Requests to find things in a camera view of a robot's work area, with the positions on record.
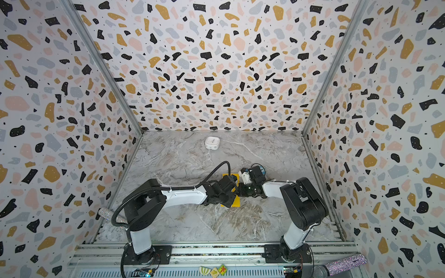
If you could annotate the yellow square paper sheet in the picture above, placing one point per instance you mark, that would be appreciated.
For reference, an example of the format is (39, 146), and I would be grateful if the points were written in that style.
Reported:
(236, 201)

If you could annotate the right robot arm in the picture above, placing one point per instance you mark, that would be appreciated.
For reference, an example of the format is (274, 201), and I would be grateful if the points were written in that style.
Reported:
(305, 206)

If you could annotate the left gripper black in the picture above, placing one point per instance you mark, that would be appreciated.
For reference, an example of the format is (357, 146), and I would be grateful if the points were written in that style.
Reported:
(232, 197)

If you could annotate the glitter microphone left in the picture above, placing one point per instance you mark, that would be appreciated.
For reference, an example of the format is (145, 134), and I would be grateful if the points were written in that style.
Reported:
(107, 214)

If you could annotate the glitter microphone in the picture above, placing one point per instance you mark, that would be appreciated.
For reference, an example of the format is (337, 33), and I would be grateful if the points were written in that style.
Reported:
(337, 267)
(107, 214)

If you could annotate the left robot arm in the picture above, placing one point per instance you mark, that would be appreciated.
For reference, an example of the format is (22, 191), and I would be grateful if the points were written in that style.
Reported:
(144, 204)

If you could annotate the glitter microphone right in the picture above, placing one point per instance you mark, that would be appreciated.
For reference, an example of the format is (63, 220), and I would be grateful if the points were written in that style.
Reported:
(337, 267)

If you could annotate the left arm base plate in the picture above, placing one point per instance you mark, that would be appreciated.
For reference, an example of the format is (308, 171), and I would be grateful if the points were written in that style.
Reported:
(156, 255)

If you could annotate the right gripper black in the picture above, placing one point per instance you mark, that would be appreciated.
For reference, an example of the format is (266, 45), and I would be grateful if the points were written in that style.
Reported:
(244, 189)

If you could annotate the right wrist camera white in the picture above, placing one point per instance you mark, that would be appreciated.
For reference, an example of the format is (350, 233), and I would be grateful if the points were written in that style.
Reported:
(244, 174)

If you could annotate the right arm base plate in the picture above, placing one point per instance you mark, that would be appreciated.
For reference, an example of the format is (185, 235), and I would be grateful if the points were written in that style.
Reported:
(280, 253)

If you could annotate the colourful stickers on rail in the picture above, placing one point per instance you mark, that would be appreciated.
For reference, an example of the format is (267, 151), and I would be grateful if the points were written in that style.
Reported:
(213, 272)

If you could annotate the aluminium rail frame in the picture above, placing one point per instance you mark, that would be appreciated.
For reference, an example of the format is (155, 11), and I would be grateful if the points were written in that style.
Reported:
(242, 259)

